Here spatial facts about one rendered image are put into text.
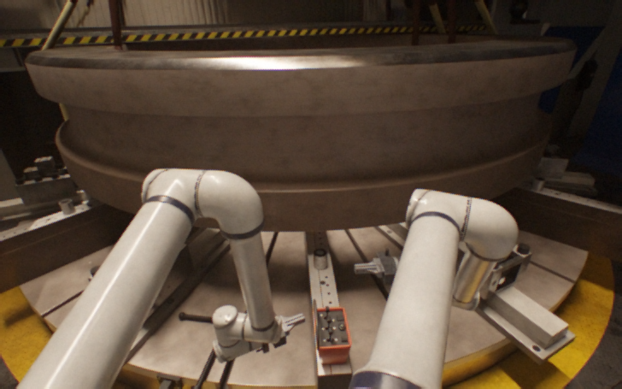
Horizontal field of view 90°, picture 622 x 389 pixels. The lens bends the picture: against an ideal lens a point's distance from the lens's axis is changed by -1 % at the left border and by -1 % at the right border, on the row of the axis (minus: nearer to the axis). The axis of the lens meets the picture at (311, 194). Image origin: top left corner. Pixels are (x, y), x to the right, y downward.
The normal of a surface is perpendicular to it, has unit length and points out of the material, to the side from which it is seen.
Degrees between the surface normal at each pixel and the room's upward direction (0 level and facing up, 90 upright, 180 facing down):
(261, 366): 0
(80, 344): 29
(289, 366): 0
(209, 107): 90
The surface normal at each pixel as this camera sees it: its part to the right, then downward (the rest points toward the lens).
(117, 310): 0.63, -0.50
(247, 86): -0.07, 0.47
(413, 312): -0.16, -0.84
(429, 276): 0.11, -0.77
